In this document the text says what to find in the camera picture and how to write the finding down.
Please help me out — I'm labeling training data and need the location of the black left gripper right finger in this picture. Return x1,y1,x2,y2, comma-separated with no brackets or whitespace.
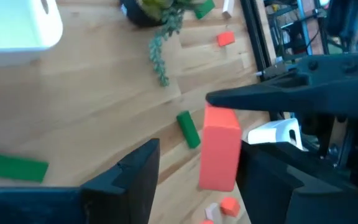
235,140,347,224

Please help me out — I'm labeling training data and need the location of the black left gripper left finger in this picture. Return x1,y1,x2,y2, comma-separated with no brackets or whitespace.
80,138,161,224

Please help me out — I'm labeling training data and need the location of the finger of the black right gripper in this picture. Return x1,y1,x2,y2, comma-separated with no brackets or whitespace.
205,52,358,121

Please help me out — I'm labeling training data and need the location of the red wooden cube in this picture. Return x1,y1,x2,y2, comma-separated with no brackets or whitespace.
219,197,241,218
216,30,236,48

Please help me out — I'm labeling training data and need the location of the long natural wooden plank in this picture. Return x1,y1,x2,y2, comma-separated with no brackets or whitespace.
204,202,223,224

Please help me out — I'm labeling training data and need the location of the long red wooden block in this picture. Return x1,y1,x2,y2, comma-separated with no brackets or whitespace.
198,103,243,192

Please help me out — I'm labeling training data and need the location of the long green wooden block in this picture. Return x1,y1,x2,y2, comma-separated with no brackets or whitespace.
176,110,201,149
0,150,50,184

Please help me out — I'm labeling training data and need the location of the natural wooden block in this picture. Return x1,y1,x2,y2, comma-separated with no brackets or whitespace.
221,0,236,19

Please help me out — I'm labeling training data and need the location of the small green wooden block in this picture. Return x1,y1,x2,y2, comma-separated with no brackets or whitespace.
193,0,216,20

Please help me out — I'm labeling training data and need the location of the potted succulent plant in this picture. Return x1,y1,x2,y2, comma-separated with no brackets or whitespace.
119,0,209,88

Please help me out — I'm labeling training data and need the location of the grey metal table frame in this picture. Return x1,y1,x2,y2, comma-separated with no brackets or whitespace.
295,0,312,57

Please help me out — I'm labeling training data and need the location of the black aluminium table frame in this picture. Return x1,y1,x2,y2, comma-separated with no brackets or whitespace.
239,0,279,83

